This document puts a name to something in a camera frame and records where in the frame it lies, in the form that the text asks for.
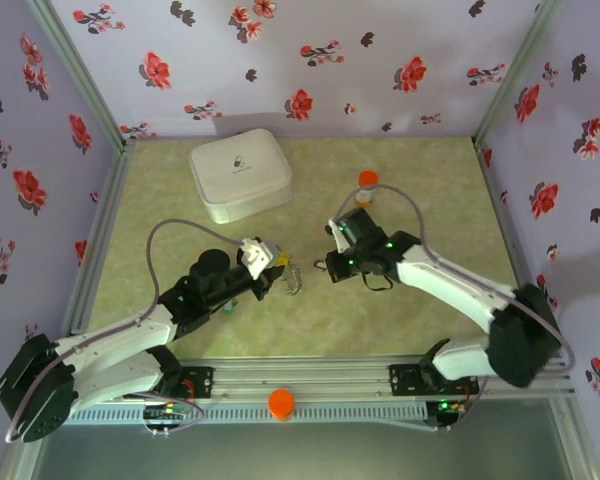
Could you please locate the aluminium frame post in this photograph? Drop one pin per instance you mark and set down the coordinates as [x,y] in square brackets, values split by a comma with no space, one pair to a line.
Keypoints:
[515,70]
[81,70]

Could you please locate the orange round button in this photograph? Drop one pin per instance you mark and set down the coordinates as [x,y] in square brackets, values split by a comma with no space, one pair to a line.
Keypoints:
[281,402]

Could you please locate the small circuit board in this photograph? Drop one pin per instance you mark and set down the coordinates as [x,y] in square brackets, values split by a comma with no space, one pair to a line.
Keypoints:
[447,407]
[167,411]

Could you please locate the white square pill case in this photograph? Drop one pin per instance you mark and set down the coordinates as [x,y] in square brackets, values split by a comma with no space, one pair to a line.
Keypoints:
[240,170]

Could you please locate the green key tag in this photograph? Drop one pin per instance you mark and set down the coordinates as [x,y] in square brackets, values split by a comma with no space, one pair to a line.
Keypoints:
[228,308]

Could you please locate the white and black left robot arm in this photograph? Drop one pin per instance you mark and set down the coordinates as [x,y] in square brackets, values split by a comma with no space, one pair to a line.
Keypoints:
[115,340]

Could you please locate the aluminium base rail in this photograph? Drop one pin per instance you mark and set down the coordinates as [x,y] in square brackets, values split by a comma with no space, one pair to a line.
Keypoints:
[300,375]

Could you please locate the orange-capped pill bottle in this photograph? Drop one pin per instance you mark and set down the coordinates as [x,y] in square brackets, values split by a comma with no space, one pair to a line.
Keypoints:
[368,178]

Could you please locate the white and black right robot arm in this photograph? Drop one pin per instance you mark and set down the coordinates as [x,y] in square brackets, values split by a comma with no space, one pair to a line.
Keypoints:
[445,285]

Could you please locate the aluminium side rail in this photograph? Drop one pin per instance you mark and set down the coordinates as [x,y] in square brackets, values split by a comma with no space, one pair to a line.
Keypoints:
[103,225]
[502,225]

